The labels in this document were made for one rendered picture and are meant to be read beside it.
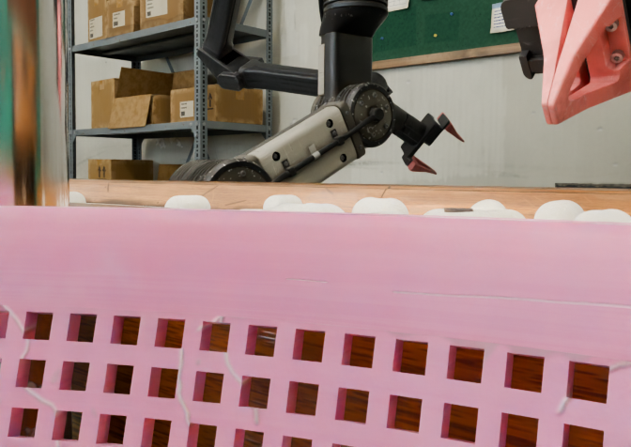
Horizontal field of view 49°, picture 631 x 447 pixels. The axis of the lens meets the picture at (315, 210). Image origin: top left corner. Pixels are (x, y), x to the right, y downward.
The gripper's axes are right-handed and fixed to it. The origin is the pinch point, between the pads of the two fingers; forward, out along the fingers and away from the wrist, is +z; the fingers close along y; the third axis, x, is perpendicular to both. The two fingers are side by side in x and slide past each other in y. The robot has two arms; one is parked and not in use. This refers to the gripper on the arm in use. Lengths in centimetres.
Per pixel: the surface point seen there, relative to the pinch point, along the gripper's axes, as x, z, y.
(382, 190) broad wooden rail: 7.8, -1.2, -15.1
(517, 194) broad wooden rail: 7.7, -1.1, -4.4
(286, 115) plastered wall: 116, -169, -200
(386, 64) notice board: 98, -176, -142
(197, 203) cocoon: 0.3, 9.1, -21.6
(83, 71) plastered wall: 96, -200, -383
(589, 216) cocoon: -2.4, 11.1, 5.3
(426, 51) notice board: 95, -177, -123
